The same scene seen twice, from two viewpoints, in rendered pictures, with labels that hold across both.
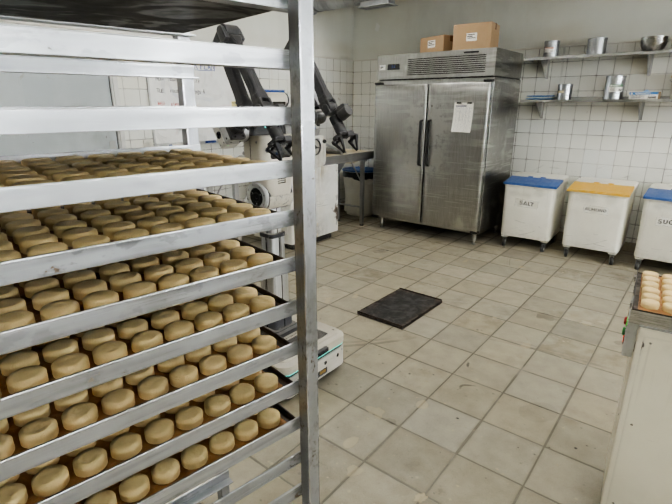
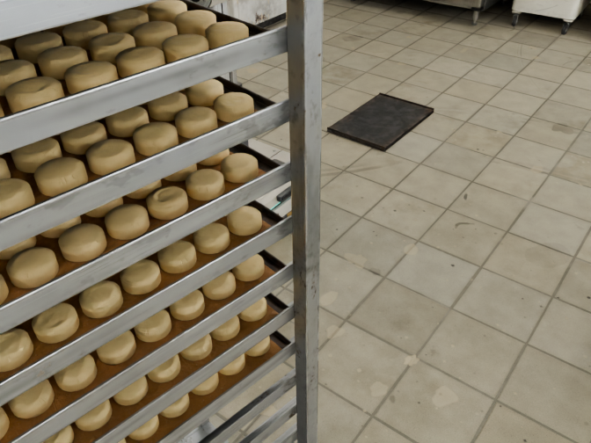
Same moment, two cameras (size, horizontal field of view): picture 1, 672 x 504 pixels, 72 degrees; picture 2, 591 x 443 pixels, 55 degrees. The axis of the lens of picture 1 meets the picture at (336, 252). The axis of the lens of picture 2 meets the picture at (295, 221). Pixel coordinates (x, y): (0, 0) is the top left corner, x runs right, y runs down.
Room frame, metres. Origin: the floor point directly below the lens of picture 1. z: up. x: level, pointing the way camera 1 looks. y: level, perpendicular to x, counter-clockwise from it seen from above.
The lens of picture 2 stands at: (0.19, 0.08, 1.64)
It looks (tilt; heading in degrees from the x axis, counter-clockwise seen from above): 38 degrees down; 359
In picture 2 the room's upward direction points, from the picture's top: 1 degrees counter-clockwise
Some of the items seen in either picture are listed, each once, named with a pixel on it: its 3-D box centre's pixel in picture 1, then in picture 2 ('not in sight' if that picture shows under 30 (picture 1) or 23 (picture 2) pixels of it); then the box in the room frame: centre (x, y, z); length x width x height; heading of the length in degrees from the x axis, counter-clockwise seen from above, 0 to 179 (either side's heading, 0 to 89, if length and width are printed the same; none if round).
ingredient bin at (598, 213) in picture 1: (597, 219); not in sight; (4.65, -2.70, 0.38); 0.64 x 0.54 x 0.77; 142
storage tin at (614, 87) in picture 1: (614, 87); not in sight; (4.87, -2.77, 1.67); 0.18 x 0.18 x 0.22
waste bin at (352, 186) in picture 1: (361, 190); not in sight; (6.60, -0.36, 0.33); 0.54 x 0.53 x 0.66; 51
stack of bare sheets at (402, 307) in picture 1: (400, 306); (382, 119); (3.31, -0.51, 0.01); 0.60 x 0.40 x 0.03; 140
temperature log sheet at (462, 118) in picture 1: (462, 117); not in sight; (5.05, -1.32, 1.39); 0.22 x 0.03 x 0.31; 51
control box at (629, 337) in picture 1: (632, 324); not in sight; (1.49, -1.06, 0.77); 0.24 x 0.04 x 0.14; 146
